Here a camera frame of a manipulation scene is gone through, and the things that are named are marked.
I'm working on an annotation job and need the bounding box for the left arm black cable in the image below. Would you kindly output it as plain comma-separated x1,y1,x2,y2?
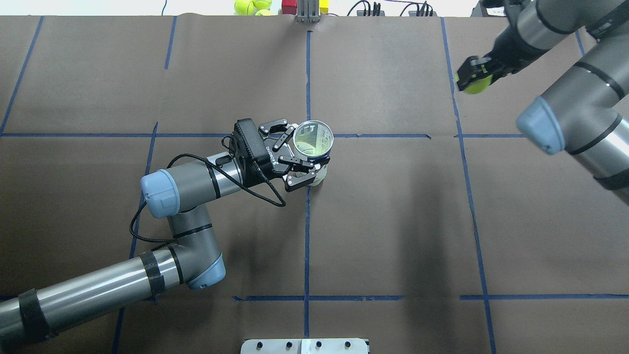
129,137,286,244

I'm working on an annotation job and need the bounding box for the background tennis ball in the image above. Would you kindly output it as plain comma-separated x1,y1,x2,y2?
252,0,273,10
233,0,256,16
255,9,273,16

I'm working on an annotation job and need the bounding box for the tennis ball marked 3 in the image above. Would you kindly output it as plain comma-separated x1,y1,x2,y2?
296,142,329,158

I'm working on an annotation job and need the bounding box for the red block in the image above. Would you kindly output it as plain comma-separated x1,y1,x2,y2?
281,0,297,15

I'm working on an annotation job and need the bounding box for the black connector block right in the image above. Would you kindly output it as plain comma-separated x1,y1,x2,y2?
407,1,437,17

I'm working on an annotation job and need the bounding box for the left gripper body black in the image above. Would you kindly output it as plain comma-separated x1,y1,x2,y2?
240,129,288,186

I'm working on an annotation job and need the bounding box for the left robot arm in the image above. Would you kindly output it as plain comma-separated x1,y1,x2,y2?
1,118,333,354

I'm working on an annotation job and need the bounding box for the background tennis ball left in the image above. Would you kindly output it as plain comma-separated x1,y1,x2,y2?
233,0,256,16

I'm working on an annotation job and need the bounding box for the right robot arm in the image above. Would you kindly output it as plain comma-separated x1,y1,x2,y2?
455,0,629,203

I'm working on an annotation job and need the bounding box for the background tennis ball upper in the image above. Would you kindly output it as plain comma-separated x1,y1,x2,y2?
252,0,273,10

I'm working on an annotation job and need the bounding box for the clear Wilson tennis ball can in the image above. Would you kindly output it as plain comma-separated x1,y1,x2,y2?
292,119,333,161

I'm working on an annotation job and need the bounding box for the background tennis ball lower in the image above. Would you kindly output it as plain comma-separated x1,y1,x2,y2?
255,9,273,16

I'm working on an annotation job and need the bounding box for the yellow block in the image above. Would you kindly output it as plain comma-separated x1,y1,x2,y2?
318,0,330,14

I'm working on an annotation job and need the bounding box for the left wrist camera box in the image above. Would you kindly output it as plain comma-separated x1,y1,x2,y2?
232,118,269,170

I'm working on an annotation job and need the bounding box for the black connector block left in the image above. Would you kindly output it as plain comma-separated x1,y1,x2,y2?
352,0,386,17

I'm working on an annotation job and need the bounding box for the aluminium frame post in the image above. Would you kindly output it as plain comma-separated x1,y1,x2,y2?
296,0,321,23

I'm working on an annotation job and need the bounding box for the black connector block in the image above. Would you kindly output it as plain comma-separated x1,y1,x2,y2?
407,1,437,17
352,0,386,17

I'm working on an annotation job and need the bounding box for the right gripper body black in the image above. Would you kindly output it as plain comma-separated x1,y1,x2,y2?
486,26,548,79

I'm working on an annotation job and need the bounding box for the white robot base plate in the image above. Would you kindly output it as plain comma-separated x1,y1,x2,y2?
240,338,371,354

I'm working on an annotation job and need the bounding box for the brown paper table cover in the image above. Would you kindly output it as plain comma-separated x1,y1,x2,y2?
1,14,628,354

